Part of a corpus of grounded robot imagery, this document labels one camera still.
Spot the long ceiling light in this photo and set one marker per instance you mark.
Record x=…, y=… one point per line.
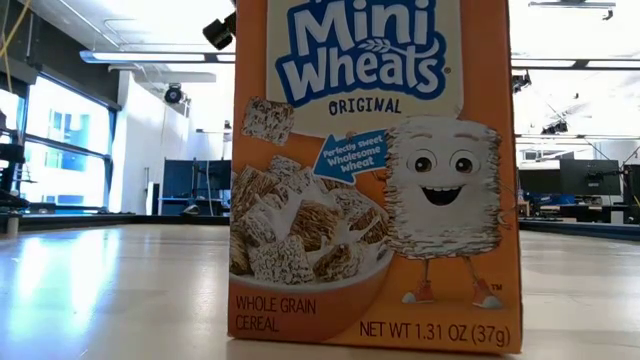
x=145, y=57

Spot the black ceiling track lights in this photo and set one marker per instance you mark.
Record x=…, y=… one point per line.
x=555, y=128

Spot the large glass window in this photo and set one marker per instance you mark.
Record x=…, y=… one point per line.
x=65, y=150

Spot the orange Mini Wheats cereal box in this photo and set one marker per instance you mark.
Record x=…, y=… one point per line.
x=375, y=200

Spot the black computer monitor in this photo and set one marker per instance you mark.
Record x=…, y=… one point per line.
x=632, y=185
x=590, y=175

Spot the round black wall camera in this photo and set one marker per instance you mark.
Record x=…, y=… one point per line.
x=173, y=94

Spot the black aluminium table frame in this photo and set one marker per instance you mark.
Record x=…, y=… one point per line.
x=100, y=219

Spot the black ceiling-mounted device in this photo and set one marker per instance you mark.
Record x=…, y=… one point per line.
x=522, y=80

